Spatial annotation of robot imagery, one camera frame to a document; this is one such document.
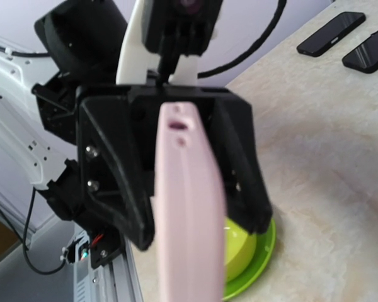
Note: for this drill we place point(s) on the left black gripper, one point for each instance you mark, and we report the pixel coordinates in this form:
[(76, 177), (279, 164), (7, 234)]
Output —
[(116, 139)]

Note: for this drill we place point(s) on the pink phone case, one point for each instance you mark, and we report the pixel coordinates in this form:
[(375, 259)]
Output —
[(190, 208)]

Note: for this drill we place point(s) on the black phone case horizontal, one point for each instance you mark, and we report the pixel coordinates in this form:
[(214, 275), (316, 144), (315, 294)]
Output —
[(331, 33)]

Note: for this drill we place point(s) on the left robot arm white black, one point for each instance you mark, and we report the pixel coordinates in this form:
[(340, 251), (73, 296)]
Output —
[(38, 105)]

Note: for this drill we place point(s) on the green bowl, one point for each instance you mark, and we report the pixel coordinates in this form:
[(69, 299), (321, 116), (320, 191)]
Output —
[(240, 249)]

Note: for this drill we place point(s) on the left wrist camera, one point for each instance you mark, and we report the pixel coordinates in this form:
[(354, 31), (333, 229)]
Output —
[(168, 37)]

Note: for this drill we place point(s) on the front aluminium rail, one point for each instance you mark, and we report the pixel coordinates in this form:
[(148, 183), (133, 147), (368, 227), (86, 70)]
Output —
[(118, 281)]

